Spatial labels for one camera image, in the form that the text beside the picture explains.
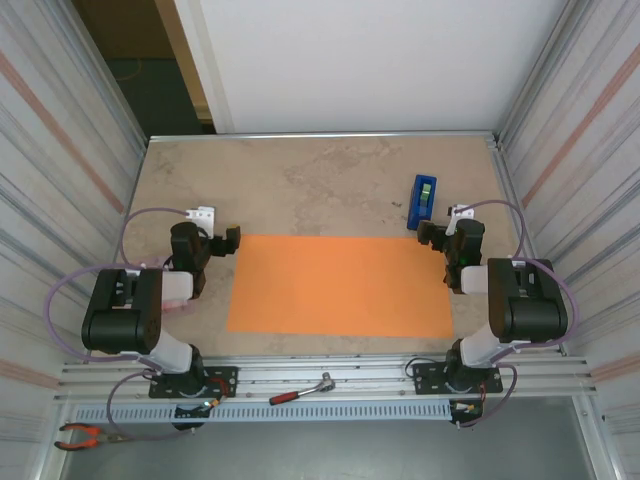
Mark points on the orange cloth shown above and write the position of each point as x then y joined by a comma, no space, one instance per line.
340,285

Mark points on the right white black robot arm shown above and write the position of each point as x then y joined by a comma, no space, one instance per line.
530,310

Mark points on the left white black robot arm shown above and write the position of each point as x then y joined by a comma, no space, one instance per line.
122,320

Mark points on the blue tape dispenser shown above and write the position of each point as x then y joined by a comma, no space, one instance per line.
416,210

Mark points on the green tape roll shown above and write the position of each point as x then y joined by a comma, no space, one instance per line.
425,194

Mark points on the aluminium table edge profile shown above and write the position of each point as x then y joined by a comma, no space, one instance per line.
325,136

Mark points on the yellow power connector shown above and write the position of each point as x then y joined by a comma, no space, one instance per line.
470,408
214,402

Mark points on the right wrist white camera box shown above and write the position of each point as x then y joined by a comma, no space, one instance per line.
456,211

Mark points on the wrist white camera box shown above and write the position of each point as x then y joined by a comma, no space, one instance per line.
204,216
456,211

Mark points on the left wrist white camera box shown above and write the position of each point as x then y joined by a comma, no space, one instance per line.
204,216

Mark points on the aluminium side frame profile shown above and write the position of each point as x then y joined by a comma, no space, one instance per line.
525,250

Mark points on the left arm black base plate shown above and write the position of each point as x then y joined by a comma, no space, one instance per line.
225,375

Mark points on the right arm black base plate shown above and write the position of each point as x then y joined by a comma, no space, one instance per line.
425,372

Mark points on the long aluminium mounting rail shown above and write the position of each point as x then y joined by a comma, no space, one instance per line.
350,367

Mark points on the beige door frame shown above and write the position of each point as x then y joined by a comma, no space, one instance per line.
187,60

